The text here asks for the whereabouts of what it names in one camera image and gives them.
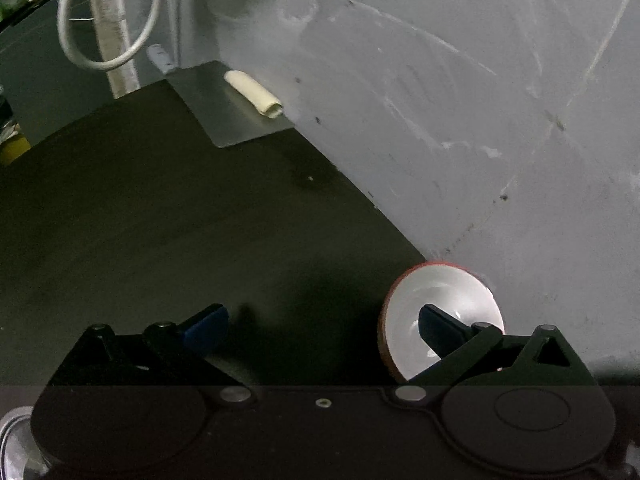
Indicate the cream rolled paper tube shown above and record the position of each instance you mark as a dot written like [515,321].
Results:
[264,101]

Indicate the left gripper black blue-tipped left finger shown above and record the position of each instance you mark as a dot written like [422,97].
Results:
[164,354]

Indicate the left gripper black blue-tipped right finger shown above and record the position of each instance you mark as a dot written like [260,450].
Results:
[481,354]

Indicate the steel plate with sticker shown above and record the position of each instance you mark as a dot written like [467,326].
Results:
[21,459]

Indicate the metal dustpan sheet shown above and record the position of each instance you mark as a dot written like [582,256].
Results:
[227,118]

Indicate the yellow box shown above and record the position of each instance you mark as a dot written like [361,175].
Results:
[13,148]

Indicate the red-rimmed white enamel bowl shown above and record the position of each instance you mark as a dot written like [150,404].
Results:
[452,289]

